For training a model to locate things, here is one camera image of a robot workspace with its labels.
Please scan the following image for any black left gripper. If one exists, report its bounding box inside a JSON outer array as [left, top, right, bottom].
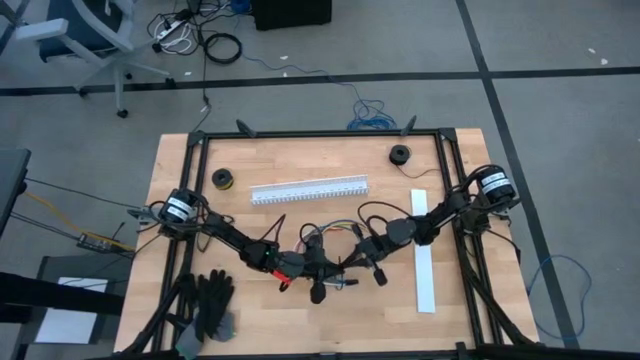
[[281, 233, 351, 305]]

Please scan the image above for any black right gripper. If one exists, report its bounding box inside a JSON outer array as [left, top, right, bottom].
[[341, 223, 396, 288]]

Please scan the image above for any bundle of coloured cables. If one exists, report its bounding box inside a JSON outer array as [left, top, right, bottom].
[[319, 218, 362, 291], [293, 227, 361, 291]]

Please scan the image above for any white raceway cover strip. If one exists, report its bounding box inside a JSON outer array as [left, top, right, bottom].
[[410, 188, 437, 315]]

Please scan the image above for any white slotted cable raceway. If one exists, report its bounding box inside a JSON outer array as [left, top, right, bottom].
[[249, 173, 370, 207]]

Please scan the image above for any black work glove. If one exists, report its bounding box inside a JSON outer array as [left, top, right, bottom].
[[195, 268, 237, 344], [174, 272, 207, 360]]

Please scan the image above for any small black electronics box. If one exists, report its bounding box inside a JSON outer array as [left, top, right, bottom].
[[75, 232, 125, 255]]

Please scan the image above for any white paper sheet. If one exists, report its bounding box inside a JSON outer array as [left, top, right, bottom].
[[34, 276, 109, 345]]

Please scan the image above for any black computer case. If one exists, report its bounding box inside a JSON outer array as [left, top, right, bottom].
[[251, 0, 333, 32]]

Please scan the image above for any grey cabinet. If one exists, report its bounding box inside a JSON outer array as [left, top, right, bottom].
[[19, 254, 137, 360]]

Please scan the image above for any black flat crossbar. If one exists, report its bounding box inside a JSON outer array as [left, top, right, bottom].
[[0, 272, 126, 324]]

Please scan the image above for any white power strip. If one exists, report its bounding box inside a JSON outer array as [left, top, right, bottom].
[[154, 17, 187, 42]]

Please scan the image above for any black side desk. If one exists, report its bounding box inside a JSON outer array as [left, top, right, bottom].
[[0, 148, 32, 241]]

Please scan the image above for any grey office chair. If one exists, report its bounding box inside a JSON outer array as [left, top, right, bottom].
[[0, 0, 177, 120]]

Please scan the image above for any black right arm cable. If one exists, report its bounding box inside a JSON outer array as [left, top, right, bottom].
[[357, 200, 417, 241]]

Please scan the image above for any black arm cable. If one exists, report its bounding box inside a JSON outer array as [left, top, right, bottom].
[[357, 200, 417, 241], [259, 213, 289, 247]]

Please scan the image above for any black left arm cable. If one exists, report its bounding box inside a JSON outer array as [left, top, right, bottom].
[[259, 213, 289, 247]]

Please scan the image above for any black aluminium frame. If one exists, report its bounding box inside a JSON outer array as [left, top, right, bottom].
[[119, 114, 544, 360]]

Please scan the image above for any yellow wire spool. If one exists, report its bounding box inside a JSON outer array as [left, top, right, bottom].
[[211, 168, 236, 191]]

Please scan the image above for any blue floor cable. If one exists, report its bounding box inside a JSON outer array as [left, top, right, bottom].
[[234, 0, 399, 132], [526, 253, 594, 342]]

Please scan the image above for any black cable coil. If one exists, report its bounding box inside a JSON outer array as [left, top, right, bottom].
[[203, 32, 244, 66]]

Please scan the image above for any yellow floor cable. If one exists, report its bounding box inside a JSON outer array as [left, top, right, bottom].
[[23, 191, 137, 252]]

